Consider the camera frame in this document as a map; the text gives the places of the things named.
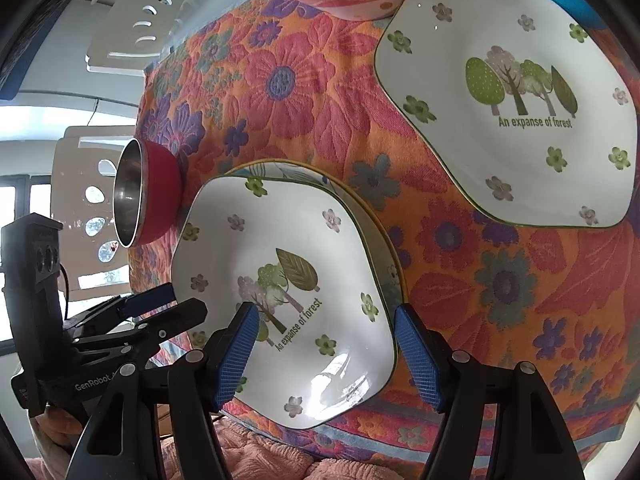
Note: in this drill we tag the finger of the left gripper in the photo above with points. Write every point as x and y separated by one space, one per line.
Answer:
130 304
95 347

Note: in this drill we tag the white chair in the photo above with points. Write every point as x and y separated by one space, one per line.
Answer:
132 36
82 180

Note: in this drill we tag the white chair near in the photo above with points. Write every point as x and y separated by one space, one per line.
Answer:
82 180

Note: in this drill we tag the black camera box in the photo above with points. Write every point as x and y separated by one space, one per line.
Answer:
31 265

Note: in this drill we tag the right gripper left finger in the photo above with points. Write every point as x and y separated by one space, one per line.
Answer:
122 437

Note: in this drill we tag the hexagonal forest plate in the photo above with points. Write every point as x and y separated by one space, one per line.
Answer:
521 107
295 251

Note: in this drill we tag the red steel bowl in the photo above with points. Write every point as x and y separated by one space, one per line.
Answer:
147 193

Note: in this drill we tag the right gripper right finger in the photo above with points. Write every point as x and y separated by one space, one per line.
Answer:
531 439

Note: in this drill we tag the left hand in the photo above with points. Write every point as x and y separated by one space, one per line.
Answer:
59 426

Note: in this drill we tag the floral orange table mat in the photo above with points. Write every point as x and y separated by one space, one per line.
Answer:
276 79

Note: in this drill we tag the white chair far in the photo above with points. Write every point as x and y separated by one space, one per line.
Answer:
132 36

